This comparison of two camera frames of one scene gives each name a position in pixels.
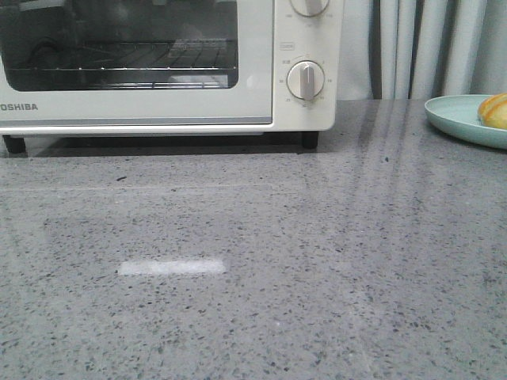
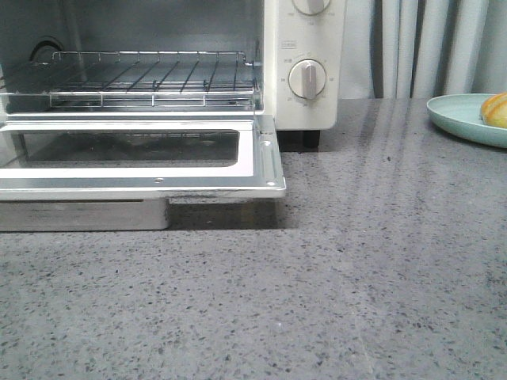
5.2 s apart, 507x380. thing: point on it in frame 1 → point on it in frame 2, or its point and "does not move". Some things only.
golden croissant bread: x=493 y=112 does not move
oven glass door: x=136 y=62 → x=48 y=161
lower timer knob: x=306 y=80 does not move
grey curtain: x=422 y=49 does not move
